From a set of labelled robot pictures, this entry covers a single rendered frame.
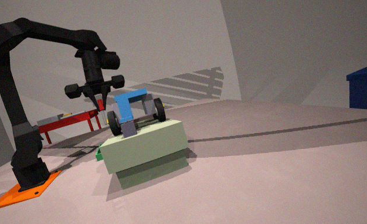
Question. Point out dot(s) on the green tray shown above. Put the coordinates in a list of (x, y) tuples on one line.
[(98, 154)]

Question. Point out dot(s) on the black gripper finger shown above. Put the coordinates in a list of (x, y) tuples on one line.
[(105, 90), (89, 93)]

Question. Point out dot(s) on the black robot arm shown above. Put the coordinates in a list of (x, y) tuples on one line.
[(30, 171)]

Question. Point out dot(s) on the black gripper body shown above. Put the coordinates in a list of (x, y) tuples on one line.
[(94, 80)]

